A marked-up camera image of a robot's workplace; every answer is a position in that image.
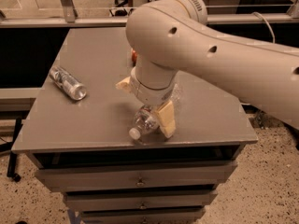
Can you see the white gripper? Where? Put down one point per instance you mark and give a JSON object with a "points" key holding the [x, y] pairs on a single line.
{"points": [[149, 94]]}

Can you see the clear plastic water bottle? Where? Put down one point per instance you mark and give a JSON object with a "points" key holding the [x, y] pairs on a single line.
{"points": [[145, 120]]}

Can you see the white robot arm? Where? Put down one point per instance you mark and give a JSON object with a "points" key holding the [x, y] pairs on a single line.
{"points": [[171, 35]]}

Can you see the orange soda can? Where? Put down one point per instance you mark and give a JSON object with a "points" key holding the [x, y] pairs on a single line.
{"points": [[133, 55]]}

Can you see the silver aluminium can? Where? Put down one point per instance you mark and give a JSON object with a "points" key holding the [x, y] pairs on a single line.
{"points": [[67, 83]]}

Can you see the grey drawer cabinet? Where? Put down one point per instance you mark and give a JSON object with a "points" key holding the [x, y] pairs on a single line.
{"points": [[84, 151]]}

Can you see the grey metal railing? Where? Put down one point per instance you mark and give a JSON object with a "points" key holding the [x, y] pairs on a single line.
{"points": [[33, 13]]}

